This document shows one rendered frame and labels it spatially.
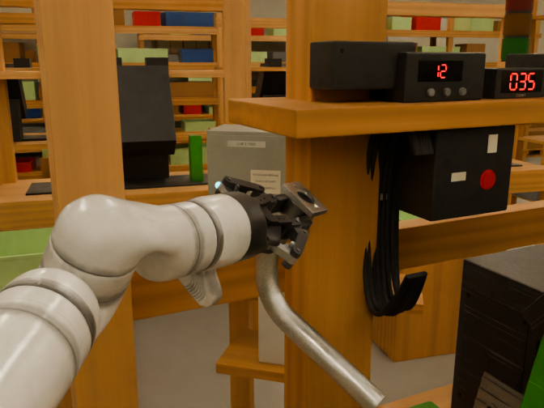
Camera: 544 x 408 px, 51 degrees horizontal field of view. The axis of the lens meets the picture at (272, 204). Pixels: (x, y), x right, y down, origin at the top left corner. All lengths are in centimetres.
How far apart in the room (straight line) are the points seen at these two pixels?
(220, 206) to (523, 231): 98
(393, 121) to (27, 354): 63
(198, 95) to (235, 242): 708
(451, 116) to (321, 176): 22
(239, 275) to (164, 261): 53
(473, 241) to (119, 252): 99
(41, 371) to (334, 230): 70
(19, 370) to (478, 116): 78
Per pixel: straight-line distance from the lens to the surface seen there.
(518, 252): 121
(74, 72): 80
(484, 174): 101
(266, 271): 74
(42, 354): 35
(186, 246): 50
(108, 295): 46
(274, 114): 82
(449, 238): 127
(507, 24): 123
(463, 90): 97
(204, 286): 60
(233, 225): 56
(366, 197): 100
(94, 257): 44
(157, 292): 98
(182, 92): 760
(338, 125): 80
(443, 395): 139
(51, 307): 37
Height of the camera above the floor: 160
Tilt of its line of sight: 14 degrees down
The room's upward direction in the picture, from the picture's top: straight up
